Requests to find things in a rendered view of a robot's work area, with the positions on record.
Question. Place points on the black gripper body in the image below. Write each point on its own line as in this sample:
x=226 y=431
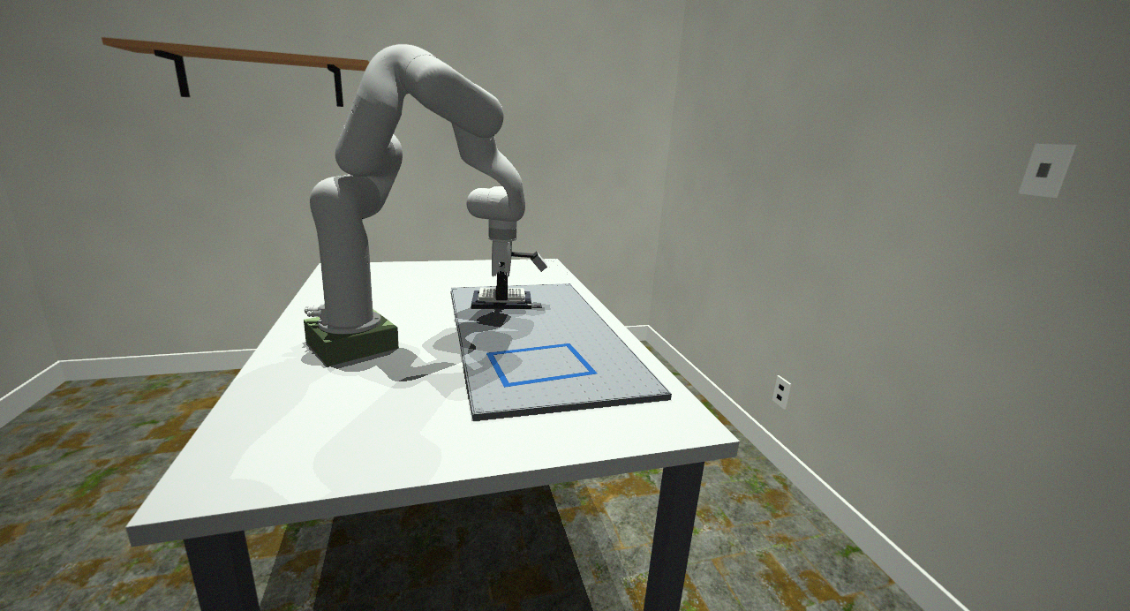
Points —
x=501 y=252

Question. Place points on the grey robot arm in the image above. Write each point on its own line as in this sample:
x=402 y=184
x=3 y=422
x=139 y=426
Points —
x=372 y=158

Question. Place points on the blue rectangular tape outline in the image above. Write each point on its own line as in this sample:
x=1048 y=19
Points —
x=507 y=384

